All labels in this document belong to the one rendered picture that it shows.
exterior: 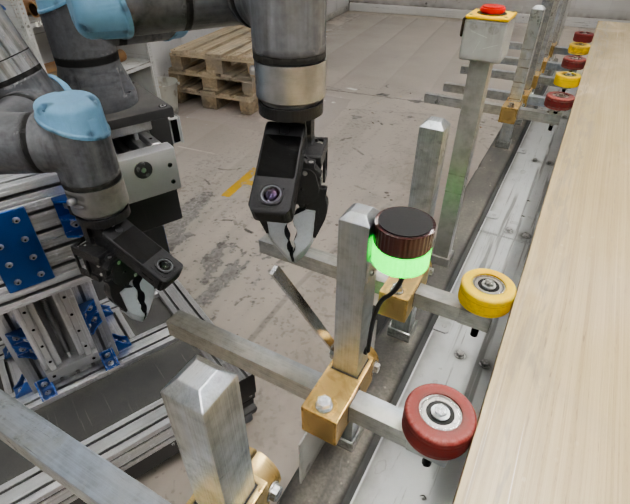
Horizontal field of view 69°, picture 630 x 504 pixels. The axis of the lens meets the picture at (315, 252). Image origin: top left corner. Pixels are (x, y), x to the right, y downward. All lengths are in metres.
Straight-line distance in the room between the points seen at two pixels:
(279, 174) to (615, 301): 0.53
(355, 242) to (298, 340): 1.38
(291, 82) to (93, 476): 0.41
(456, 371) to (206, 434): 0.73
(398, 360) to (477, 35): 0.57
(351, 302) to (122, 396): 1.09
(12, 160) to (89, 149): 0.09
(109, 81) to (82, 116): 0.40
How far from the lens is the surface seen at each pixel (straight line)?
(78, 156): 0.63
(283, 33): 0.47
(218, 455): 0.34
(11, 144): 0.66
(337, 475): 0.74
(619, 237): 0.96
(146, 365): 1.58
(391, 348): 0.89
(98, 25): 0.52
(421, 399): 0.57
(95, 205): 0.66
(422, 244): 0.45
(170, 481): 1.58
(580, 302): 0.77
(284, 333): 1.86
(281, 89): 0.48
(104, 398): 1.54
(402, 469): 0.85
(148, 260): 0.67
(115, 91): 1.02
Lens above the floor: 1.36
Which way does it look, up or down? 37 degrees down
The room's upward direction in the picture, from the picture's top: straight up
